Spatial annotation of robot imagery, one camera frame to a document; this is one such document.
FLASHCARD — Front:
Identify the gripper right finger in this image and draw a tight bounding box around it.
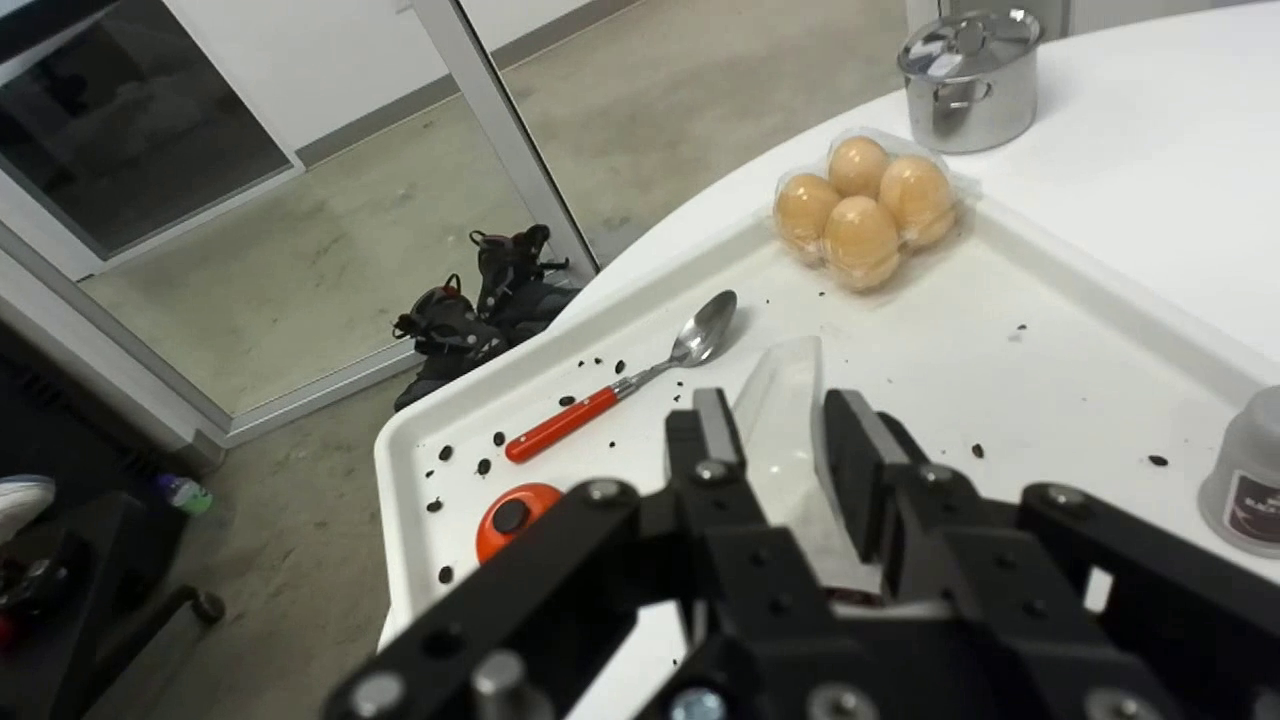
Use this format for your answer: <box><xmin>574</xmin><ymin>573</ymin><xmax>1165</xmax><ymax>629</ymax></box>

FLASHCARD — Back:
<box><xmin>822</xmin><ymin>388</ymin><xmax>1280</xmax><ymax>720</ymax></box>

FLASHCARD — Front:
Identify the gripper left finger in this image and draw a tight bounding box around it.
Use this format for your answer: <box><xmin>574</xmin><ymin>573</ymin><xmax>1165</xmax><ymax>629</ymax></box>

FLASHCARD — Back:
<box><xmin>322</xmin><ymin>388</ymin><xmax>851</xmax><ymax>720</ymax></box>

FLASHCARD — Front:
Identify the clear plastic jug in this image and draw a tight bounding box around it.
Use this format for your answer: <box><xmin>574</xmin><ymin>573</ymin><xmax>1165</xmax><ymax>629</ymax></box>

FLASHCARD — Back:
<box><xmin>733</xmin><ymin>336</ymin><xmax>887</xmax><ymax>607</ymax></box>

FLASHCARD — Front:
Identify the orange disc with black button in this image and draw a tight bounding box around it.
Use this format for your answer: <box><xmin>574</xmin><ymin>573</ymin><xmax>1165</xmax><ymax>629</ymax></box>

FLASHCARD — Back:
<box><xmin>476</xmin><ymin>483</ymin><xmax>566</xmax><ymax>566</ymax></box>

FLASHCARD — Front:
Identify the frosted jar with dark label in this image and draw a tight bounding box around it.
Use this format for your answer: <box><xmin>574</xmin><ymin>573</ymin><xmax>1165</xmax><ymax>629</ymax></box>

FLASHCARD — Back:
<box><xmin>1198</xmin><ymin>385</ymin><xmax>1280</xmax><ymax>558</ymax></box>

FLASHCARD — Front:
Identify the white plastic tray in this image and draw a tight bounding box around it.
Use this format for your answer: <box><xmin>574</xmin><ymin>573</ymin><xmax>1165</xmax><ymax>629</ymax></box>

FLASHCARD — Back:
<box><xmin>374</xmin><ymin>185</ymin><xmax>1280</xmax><ymax>720</ymax></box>

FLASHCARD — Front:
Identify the pair of black shoes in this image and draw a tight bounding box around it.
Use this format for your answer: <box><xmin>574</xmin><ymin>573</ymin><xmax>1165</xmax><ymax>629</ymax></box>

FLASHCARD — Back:
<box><xmin>392</xmin><ymin>224</ymin><xmax>583</xmax><ymax>413</ymax></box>

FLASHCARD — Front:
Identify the green plastic bottle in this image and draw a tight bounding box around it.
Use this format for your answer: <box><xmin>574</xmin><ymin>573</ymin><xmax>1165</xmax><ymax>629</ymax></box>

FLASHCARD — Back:
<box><xmin>155</xmin><ymin>473</ymin><xmax>214</xmax><ymax>516</ymax></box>

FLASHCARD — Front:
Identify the brown egg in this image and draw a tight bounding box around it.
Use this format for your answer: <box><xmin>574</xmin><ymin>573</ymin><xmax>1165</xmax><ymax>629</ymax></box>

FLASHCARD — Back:
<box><xmin>828</xmin><ymin>136</ymin><xmax>891</xmax><ymax>199</ymax></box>
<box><xmin>822</xmin><ymin>196</ymin><xmax>901</xmax><ymax>291</ymax></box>
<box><xmin>775</xmin><ymin>174</ymin><xmax>841</xmax><ymax>257</ymax></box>
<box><xmin>878</xmin><ymin>154</ymin><xmax>956</xmax><ymax>249</ymax></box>

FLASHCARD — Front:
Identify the clear plastic egg carton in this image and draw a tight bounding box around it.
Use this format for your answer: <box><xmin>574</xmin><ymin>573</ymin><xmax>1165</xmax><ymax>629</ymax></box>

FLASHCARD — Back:
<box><xmin>772</xmin><ymin>128</ymin><xmax>976</xmax><ymax>293</ymax></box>

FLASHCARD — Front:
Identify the black furniture piece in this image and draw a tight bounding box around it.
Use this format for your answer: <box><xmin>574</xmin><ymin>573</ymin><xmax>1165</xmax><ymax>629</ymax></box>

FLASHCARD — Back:
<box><xmin>0</xmin><ymin>490</ymin><xmax>227</xmax><ymax>720</ymax></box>

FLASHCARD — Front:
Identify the small steel pot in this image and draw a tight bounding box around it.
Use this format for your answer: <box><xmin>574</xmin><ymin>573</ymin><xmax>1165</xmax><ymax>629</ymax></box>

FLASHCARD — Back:
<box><xmin>897</xmin><ymin>8</ymin><xmax>1043</xmax><ymax>154</ymax></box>

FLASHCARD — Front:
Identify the steel pot lid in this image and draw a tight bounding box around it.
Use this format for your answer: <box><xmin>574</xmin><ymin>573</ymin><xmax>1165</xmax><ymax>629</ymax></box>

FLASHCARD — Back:
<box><xmin>897</xmin><ymin>8</ymin><xmax>1043</xmax><ymax>81</ymax></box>

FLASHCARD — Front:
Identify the dark window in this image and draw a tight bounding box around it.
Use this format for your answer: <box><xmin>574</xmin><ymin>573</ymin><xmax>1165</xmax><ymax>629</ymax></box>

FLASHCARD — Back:
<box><xmin>0</xmin><ymin>0</ymin><xmax>306</xmax><ymax>281</ymax></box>

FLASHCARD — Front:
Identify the spoon with orange handle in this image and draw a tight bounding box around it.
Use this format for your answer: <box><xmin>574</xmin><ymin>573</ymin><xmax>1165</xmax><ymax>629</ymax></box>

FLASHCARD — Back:
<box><xmin>505</xmin><ymin>290</ymin><xmax>739</xmax><ymax>464</ymax></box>

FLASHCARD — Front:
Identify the glass partition with white frame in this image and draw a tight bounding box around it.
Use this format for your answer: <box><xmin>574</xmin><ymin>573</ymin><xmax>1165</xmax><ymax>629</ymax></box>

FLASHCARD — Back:
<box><xmin>0</xmin><ymin>0</ymin><xmax>601</xmax><ymax>471</ymax></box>

